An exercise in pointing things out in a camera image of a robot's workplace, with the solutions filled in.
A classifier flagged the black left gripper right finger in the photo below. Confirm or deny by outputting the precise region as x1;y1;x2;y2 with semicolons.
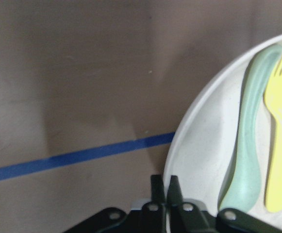
167;175;210;233

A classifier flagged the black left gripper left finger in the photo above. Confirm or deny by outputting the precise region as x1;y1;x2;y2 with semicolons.
140;175;166;233

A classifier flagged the white round plate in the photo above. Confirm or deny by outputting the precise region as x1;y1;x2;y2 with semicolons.
164;35;282;229

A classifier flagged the light green plastic spoon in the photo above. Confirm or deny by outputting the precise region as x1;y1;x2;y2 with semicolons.
218;44;282;212

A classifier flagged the brown paper table cover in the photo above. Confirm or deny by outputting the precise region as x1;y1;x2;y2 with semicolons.
0;0;282;233

